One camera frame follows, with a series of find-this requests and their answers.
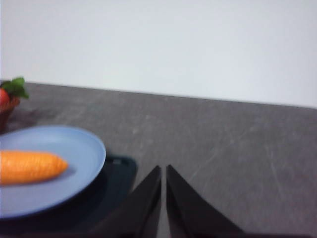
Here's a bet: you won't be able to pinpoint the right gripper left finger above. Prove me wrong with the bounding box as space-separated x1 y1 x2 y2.
91 165 162 235

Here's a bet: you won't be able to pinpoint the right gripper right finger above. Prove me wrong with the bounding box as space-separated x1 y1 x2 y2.
165 164 246 235

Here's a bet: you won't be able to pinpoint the blue round plate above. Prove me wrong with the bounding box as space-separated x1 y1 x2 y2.
0 125 106 221

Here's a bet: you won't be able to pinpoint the orange toy corn cob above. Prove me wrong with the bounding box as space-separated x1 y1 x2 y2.
0 150 69 185

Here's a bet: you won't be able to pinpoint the brown wicker basket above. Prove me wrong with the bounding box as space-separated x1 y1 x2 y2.
0 98 19 133

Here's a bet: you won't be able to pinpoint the black rectangular tray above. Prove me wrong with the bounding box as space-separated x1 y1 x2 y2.
0 153 138 236

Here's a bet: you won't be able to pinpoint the orange toy carrot green leaves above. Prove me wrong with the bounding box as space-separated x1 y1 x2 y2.
0 77 30 106

